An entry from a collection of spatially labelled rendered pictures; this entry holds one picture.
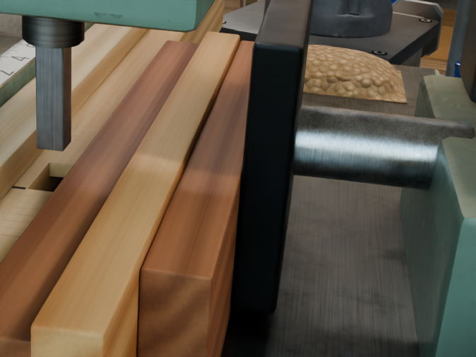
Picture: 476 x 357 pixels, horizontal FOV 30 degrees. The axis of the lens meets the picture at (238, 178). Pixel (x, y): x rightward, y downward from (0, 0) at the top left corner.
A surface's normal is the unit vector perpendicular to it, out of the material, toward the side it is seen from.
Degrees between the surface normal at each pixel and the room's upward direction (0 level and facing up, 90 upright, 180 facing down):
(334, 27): 90
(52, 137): 90
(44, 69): 90
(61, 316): 0
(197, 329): 90
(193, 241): 0
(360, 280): 0
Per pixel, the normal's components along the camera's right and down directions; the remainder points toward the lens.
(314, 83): -0.06, -0.12
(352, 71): 0.09, -0.62
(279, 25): 0.07, -0.91
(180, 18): -0.11, 0.39
